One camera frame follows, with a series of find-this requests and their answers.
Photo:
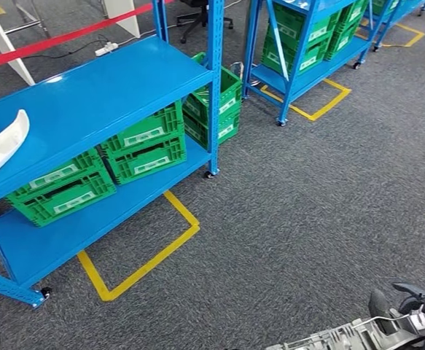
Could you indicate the blue metal shelf rack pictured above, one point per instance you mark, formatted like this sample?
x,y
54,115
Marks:
x,y
412,6
88,92
299,84

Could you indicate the chrome round stool base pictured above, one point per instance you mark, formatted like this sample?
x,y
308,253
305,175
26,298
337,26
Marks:
x,y
238,67

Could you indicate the red barrier tape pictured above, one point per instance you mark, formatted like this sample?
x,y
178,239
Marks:
x,y
52,42

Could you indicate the white power strip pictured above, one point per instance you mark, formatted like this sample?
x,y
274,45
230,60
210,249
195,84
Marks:
x,y
106,48

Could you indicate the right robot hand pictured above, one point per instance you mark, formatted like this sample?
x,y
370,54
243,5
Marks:
x,y
380,309

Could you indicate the grey wheel hubcap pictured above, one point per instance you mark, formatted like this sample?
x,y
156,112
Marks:
x,y
343,338

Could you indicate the white plastic car part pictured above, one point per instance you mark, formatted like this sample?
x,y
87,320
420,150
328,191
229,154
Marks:
x,y
0,145

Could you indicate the black office chair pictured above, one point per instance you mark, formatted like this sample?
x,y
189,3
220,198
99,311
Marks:
x,y
201,14

